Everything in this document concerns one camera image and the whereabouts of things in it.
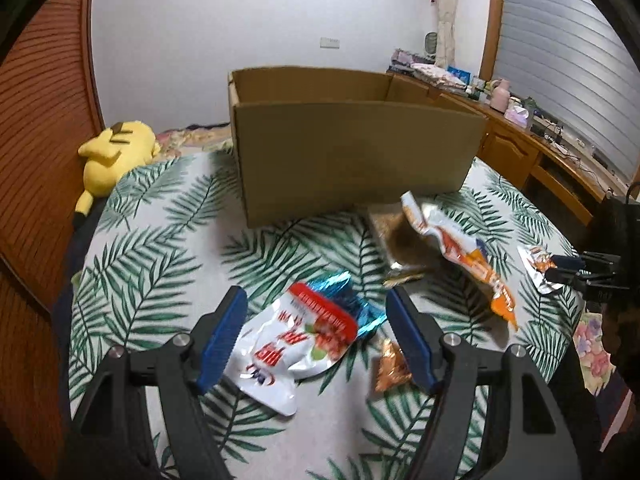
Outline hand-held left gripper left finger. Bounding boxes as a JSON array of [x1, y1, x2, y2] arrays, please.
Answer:
[[65, 286, 248, 480]]

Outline clear brown snack bar packet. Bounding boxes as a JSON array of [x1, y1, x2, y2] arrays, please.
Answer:
[[367, 202, 451, 288]]

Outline cream curtain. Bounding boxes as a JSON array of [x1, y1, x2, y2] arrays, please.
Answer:
[[431, 0, 460, 68]]

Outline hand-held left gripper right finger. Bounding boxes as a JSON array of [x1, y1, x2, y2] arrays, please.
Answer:
[[385, 286, 583, 480]]

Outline blue foil snack packet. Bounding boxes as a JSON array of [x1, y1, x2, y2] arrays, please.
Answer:
[[300, 272, 388, 338]]

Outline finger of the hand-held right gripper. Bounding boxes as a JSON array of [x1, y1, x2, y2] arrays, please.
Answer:
[[550, 254, 621, 270], [544, 269, 621, 291]]

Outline small orange foil packet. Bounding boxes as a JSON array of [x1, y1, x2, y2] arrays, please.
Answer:
[[369, 337, 413, 398]]

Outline dark bed cloth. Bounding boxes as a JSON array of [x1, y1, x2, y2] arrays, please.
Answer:
[[52, 195, 108, 341]]

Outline stack of folded cloths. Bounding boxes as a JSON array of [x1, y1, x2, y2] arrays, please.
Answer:
[[390, 49, 467, 92]]

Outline wooden louvred wardrobe door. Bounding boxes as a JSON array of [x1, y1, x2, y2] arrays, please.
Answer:
[[0, 0, 108, 480]]

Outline white red snack packet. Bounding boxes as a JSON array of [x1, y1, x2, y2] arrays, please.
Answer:
[[222, 282, 360, 417]]

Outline cardboard box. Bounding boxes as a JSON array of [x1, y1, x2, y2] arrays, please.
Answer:
[[227, 65, 488, 229]]

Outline leaf print blanket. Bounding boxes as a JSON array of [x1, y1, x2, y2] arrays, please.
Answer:
[[67, 150, 586, 480]]

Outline person's right forearm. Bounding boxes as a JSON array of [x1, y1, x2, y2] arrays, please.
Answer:
[[600, 300, 640, 401]]

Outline small silver snack packet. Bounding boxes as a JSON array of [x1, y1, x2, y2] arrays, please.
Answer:
[[517, 244, 563, 295]]

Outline wooden window frame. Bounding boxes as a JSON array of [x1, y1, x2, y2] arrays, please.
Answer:
[[479, 0, 507, 82]]

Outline grey window blind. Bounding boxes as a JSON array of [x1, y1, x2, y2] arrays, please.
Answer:
[[492, 0, 640, 183]]

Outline silver orange snack packet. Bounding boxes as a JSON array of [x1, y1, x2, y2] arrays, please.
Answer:
[[400, 191, 521, 332]]

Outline pink bottle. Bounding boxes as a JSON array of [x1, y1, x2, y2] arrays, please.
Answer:
[[490, 79, 511, 112]]

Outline yellow plush toy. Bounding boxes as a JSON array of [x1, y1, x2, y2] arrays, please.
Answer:
[[75, 120, 162, 217]]

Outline long wooden cabinet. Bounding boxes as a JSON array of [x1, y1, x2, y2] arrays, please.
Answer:
[[387, 72, 626, 226]]

